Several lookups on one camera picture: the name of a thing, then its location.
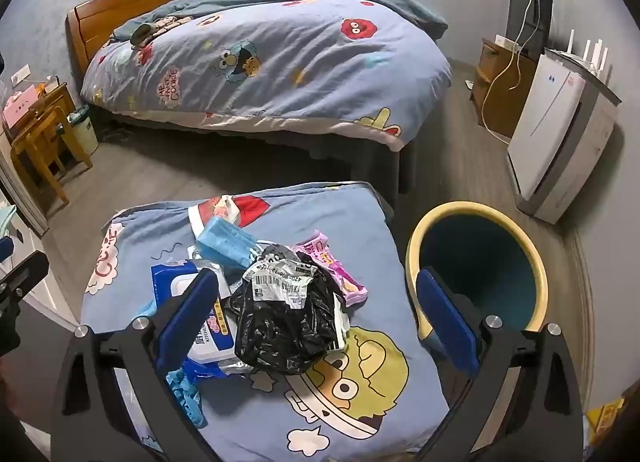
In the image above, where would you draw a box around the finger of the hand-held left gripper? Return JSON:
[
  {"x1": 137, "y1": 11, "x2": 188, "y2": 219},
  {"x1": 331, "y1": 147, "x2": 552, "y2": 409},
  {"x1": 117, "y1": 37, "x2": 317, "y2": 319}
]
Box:
[{"x1": 0, "y1": 251, "x2": 51, "y2": 310}]

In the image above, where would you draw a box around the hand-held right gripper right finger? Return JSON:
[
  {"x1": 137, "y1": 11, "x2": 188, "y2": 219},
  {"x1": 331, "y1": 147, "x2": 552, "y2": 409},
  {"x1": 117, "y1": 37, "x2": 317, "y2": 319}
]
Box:
[{"x1": 415, "y1": 267, "x2": 587, "y2": 462}]

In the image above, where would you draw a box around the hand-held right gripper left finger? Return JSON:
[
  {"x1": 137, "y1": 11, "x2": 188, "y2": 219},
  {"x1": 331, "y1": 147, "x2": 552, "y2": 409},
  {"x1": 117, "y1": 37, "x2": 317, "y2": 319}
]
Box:
[{"x1": 50, "y1": 268, "x2": 224, "y2": 462}]

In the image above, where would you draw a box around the blue wet wipes packet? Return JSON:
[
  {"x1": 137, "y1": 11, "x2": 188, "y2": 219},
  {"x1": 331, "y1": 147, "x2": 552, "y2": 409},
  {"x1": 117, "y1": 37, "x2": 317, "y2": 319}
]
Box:
[{"x1": 150, "y1": 259, "x2": 257, "y2": 379}]

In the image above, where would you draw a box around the teal bin with yellow rim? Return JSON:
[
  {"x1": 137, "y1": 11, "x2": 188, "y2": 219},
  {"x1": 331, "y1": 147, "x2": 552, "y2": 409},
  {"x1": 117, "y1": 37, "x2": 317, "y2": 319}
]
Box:
[{"x1": 405, "y1": 201, "x2": 550, "y2": 343}]

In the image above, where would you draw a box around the blue face mask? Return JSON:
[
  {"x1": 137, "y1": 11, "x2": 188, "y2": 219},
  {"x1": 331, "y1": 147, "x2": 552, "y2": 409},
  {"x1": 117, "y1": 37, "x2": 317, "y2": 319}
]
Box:
[{"x1": 195, "y1": 216, "x2": 264, "y2": 271}]

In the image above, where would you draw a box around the black plastic bag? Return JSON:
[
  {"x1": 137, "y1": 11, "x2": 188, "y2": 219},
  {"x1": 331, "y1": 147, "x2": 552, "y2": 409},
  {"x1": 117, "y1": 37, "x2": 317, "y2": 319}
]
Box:
[{"x1": 227, "y1": 244, "x2": 352, "y2": 376}]

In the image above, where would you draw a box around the pink wrapper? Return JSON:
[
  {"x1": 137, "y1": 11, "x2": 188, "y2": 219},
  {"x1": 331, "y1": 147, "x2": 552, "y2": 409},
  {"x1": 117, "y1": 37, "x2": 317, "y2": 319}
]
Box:
[{"x1": 291, "y1": 231, "x2": 369, "y2": 307}]

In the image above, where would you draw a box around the red and white snack bag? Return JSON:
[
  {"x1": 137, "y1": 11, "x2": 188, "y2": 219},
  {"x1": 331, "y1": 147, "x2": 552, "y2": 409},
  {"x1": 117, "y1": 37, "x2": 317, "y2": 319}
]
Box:
[{"x1": 188, "y1": 194, "x2": 267, "y2": 233}]

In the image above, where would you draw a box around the white trash can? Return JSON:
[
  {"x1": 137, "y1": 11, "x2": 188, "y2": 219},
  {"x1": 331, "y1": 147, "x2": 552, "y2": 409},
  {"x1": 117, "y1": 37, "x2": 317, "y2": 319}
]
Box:
[{"x1": 66, "y1": 104, "x2": 100, "y2": 156}]

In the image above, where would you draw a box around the white cabinet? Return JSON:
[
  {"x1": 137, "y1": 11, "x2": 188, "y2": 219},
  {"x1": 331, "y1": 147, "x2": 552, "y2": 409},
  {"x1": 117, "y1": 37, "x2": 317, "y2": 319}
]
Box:
[{"x1": 0, "y1": 157, "x2": 51, "y2": 239}]

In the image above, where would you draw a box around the wooden chair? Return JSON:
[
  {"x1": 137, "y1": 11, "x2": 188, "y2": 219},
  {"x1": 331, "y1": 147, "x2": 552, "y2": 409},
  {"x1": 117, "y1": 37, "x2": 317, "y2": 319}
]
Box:
[{"x1": 10, "y1": 104, "x2": 94, "y2": 207}]

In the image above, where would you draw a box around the pink box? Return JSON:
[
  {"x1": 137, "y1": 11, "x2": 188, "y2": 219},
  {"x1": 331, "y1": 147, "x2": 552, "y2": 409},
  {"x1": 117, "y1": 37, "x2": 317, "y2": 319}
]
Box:
[{"x1": 1, "y1": 84, "x2": 40, "y2": 127}]

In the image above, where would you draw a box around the wooden desk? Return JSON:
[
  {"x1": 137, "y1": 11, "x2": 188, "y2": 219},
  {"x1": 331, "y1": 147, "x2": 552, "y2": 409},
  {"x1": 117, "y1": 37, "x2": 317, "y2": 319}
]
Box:
[{"x1": 1, "y1": 82, "x2": 77, "y2": 145}]

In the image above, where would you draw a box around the yellow box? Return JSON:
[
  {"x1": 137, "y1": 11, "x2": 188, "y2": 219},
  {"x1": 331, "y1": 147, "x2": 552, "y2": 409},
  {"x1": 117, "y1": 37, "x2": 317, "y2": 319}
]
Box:
[{"x1": 584, "y1": 397, "x2": 627, "y2": 446}]

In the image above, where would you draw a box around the white air purifier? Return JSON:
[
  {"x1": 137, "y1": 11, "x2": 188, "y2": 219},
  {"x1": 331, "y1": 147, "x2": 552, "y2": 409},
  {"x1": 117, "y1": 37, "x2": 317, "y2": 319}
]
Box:
[{"x1": 506, "y1": 49, "x2": 622, "y2": 225}]

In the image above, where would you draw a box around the wooden side cabinet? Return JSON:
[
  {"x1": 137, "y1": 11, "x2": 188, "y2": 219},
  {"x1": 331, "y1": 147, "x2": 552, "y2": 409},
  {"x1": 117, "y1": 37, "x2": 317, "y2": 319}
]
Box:
[{"x1": 469, "y1": 36, "x2": 539, "y2": 141}]

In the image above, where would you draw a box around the bed with cartoon duvet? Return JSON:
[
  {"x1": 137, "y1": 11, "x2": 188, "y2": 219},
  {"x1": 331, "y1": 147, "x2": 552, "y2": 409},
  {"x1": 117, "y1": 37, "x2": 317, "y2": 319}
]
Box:
[{"x1": 80, "y1": 0, "x2": 453, "y2": 153}]

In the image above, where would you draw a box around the white router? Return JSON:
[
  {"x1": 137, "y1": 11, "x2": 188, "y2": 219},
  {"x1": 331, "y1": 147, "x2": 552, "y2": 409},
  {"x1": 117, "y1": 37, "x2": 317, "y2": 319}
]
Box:
[{"x1": 564, "y1": 29, "x2": 612, "y2": 78}]

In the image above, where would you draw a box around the black monitor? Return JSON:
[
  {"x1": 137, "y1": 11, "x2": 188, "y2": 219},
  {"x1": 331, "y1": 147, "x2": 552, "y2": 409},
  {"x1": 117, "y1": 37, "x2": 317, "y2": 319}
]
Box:
[{"x1": 506, "y1": 0, "x2": 555, "y2": 62}]

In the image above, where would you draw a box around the white cable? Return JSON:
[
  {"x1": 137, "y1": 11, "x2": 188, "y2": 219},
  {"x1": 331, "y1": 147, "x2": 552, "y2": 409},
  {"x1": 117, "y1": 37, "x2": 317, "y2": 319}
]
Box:
[{"x1": 481, "y1": 0, "x2": 552, "y2": 143}]

